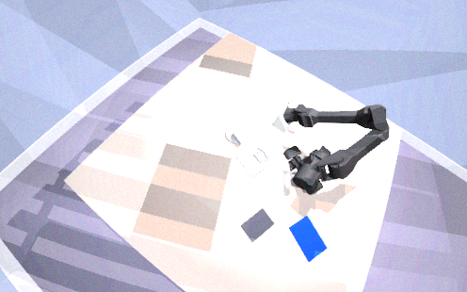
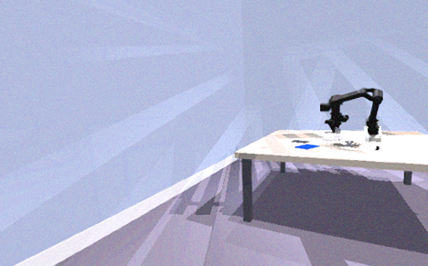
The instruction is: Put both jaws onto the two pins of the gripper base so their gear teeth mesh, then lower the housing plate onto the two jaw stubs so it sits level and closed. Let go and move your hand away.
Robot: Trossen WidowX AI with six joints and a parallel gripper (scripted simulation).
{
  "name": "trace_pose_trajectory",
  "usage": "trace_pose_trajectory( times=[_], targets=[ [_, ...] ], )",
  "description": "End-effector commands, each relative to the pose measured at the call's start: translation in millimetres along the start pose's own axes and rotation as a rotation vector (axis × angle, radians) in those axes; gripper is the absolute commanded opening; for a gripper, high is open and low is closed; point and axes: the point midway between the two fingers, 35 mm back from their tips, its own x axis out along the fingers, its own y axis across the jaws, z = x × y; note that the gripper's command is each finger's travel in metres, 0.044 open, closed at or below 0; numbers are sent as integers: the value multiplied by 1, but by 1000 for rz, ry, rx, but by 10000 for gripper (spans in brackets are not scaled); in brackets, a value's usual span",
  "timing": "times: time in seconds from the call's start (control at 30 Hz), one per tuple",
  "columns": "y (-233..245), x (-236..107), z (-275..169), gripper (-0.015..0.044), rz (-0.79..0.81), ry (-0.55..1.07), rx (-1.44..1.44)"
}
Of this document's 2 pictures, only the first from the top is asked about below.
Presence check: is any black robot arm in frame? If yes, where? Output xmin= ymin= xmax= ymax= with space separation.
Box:
xmin=282 ymin=104 xmax=390 ymax=190

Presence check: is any blue rectangular block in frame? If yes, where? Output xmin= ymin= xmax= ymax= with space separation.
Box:
xmin=289 ymin=216 xmax=327 ymax=262

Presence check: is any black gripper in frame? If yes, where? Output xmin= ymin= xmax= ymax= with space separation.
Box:
xmin=283 ymin=146 xmax=323 ymax=195

